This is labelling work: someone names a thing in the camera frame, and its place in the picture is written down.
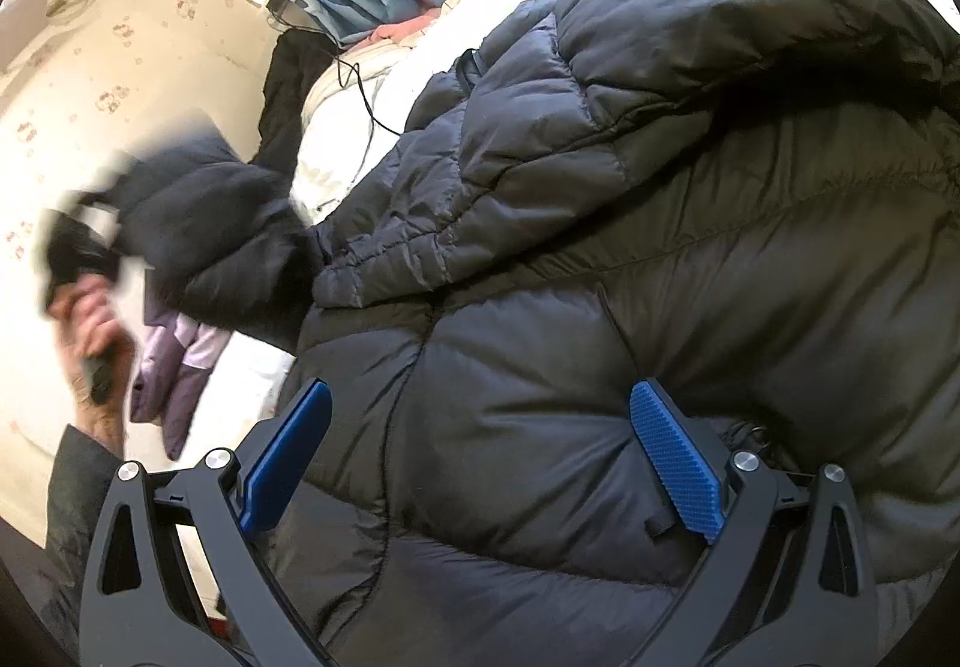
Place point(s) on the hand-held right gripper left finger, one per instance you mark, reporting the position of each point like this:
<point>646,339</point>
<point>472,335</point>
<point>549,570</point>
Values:
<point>289,457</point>

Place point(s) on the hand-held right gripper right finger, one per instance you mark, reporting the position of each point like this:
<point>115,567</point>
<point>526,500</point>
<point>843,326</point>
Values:
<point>679,464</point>

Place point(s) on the black puffer jacket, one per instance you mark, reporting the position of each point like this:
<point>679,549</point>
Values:
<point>600,262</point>

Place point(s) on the person's left forearm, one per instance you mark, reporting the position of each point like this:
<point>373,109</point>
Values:
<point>82,502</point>

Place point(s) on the person's left hand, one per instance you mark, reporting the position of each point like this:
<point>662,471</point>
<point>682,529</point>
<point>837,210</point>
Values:
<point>94,322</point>

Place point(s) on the purple jacket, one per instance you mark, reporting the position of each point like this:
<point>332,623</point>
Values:
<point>176,374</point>

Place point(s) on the black garment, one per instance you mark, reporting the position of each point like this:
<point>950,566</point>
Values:
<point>289,90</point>

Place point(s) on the pink cloth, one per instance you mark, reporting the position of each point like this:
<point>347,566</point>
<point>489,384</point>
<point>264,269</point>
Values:
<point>401,30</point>

